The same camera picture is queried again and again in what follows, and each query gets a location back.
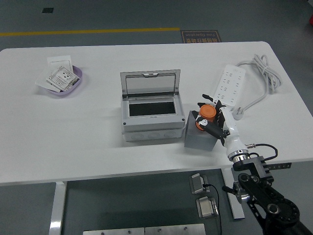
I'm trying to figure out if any white table leg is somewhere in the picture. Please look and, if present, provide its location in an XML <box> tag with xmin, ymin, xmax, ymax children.
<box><xmin>221</xmin><ymin>167</ymin><xmax>245</xmax><ymax>220</ymax></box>
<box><xmin>48</xmin><ymin>181</ymin><xmax>68</xmax><ymax>235</ymax></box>

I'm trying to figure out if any blank white switch plate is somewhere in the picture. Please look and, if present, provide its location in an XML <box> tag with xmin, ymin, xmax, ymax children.
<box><xmin>46</xmin><ymin>55</ymin><xmax>74</xmax><ymax>74</ymax></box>

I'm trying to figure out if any black pedal cable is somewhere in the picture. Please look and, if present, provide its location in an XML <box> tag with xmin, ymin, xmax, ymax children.
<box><xmin>202</xmin><ymin>183</ymin><xmax>222</xmax><ymax>235</ymax></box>

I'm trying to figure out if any metal foot pedal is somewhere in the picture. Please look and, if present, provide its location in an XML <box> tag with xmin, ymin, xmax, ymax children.
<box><xmin>188</xmin><ymin>173</ymin><xmax>211</xmax><ymax>195</ymax></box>
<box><xmin>196</xmin><ymin>196</ymin><xmax>219</xmax><ymax>219</ymax></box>

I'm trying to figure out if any white plate under socket panel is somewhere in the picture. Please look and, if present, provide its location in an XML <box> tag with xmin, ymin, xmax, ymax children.
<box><xmin>35</xmin><ymin>72</ymin><xmax>62</xmax><ymax>93</ymax></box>

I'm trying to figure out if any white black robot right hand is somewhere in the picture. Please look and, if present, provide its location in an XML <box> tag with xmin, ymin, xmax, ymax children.
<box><xmin>192</xmin><ymin>94</ymin><xmax>248</xmax><ymax>157</ymax></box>

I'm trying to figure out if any transparent hinged box lid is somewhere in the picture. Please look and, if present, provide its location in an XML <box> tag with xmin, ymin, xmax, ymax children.
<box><xmin>120</xmin><ymin>69</ymin><xmax>182</xmax><ymax>99</ymax></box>

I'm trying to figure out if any yellow floor tape line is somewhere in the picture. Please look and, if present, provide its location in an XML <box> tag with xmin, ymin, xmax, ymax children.
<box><xmin>0</xmin><ymin>27</ymin><xmax>181</xmax><ymax>37</ymax></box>

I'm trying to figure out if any orange cylinder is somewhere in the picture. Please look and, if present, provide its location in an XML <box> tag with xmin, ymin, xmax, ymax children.
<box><xmin>195</xmin><ymin>105</ymin><xmax>218</xmax><ymax>132</ymax></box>

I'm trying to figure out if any white power strip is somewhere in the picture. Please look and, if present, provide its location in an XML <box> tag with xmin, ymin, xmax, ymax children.
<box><xmin>213</xmin><ymin>64</ymin><xmax>246</xmax><ymax>107</ymax></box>

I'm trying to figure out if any grey cube with round hole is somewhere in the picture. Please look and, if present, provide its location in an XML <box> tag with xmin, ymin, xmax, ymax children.
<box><xmin>184</xmin><ymin>110</ymin><xmax>218</xmax><ymax>151</ymax></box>

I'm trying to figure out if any white power cord with plug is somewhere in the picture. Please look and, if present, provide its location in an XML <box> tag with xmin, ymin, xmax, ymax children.
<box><xmin>231</xmin><ymin>54</ymin><xmax>283</xmax><ymax>120</ymax></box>

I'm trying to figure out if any brown floor sign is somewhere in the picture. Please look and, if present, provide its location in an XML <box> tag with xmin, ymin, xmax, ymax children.
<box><xmin>180</xmin><ymin>29</ymin><xmax>222</xmax><ymax>44</ymax></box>

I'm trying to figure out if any white printed socket panel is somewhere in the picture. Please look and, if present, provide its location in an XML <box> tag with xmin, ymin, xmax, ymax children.
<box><xmin>46</xmin><ymin>66</ymin><xmax>80</xmax><ymax>92</ymax></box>

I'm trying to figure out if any black table control strip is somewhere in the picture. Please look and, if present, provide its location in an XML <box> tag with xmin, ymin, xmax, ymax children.
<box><xmin>268</xmin><ymin>163</ymin><xmax>293</xmax><ymax>170</ymax></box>

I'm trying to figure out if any grey metal base plate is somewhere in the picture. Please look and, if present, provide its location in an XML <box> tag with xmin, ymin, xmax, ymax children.
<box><xmin>145</xmin><ymin>223</ymin><xmax>206</xmax><ymax>235</ymax></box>
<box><xmin>83</xmin><ymin>227</ymin><xmax>145</xmax><ymax>235</ymax></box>

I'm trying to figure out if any grey electrical enclosure box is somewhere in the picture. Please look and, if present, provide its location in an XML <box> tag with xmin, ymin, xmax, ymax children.
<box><xmin>121</xmin><ymin>94</ymin><xmax>186</xmax><ymax>142</ymax></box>

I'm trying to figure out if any purple plastic tray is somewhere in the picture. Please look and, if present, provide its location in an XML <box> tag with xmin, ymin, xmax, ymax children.
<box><xmin>40</xmin><ymin>65</ymin><xmax>83</xmax><ymax>98</ymax></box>

